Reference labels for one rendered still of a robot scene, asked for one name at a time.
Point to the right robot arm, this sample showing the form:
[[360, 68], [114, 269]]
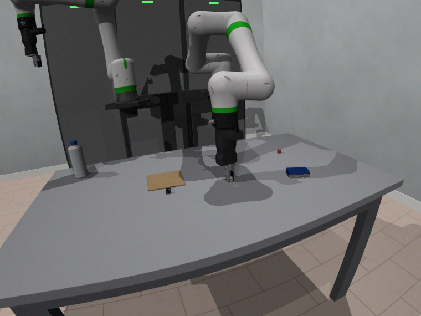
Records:
[[122, 70]]

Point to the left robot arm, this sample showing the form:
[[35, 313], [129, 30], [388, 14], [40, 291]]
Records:
[[226, 87]]

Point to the grey bottle with blue cap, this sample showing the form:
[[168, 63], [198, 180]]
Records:
[[77, 159]]

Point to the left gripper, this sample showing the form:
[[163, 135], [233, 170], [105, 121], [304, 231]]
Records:
[[226, 133]]

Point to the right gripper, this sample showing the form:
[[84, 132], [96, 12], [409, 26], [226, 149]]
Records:
[[29, 30]]

